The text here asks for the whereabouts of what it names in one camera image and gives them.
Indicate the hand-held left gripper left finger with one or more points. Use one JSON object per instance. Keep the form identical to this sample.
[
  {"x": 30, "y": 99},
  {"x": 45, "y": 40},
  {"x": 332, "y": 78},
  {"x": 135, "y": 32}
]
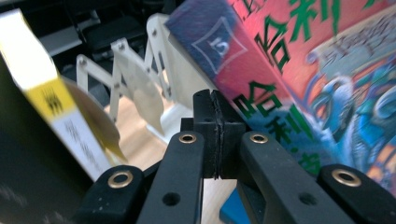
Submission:
[{"x": 186, "y": 174}]

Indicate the grey metal desk stand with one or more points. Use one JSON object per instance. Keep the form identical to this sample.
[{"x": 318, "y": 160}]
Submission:
[{"x": 65, "y": 39}]

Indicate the red and blue illustrated book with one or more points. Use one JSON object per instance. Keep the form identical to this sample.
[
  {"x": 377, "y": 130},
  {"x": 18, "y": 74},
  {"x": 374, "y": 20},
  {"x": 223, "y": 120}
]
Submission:
[{"x": 295, "y": 77}]

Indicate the yellow book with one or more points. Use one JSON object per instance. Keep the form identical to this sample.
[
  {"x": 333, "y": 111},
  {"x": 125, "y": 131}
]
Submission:
[{"x": 49, "y": 99}]

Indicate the white expandable book rack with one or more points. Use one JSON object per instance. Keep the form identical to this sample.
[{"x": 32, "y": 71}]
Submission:
[{"x": 174, "y": 77}]

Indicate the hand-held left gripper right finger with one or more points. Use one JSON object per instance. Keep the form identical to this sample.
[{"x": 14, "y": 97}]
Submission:
[{"x": 271, "y": 180}]

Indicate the black chair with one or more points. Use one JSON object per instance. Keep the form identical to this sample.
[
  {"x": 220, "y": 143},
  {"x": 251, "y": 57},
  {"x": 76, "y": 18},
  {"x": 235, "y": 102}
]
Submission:
[{"x": 115, "y": 31}]

